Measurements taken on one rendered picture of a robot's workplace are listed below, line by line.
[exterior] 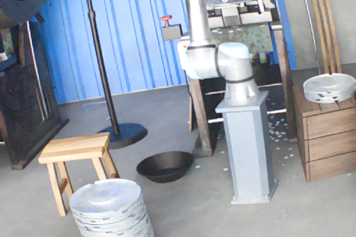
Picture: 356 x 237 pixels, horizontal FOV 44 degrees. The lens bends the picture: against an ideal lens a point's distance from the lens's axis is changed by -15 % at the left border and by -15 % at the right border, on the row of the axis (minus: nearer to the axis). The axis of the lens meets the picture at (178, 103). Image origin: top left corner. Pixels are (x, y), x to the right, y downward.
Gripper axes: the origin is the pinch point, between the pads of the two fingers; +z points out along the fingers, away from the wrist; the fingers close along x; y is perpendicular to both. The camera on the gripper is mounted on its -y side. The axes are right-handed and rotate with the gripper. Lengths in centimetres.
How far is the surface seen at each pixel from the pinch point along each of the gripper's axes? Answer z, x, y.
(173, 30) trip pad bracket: 11.7, 28.8, -3.3
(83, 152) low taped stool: 48, 66, -66
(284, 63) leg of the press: 35.2, -25.9, -7.4
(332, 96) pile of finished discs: 41, -47, -51
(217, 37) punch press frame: 18.9, 7.7, -1.3
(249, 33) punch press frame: 18.8, -9.3, -1.5
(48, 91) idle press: 51, 148, 74
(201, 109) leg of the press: 54, 22, -7
